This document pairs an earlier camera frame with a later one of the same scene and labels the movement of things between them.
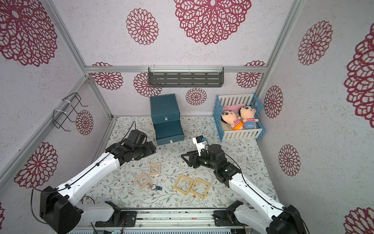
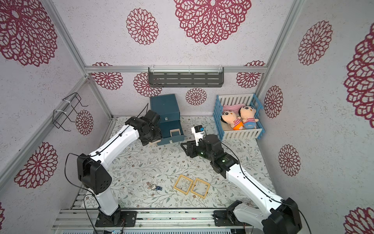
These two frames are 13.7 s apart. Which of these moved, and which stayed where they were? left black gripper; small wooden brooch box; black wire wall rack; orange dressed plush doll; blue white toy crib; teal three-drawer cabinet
Moved: small wooden brooch box; left black gripper
Stayed: orange dressed plush doll; black wire wall rack; teal three-drawer cabinet; blue white toy crib
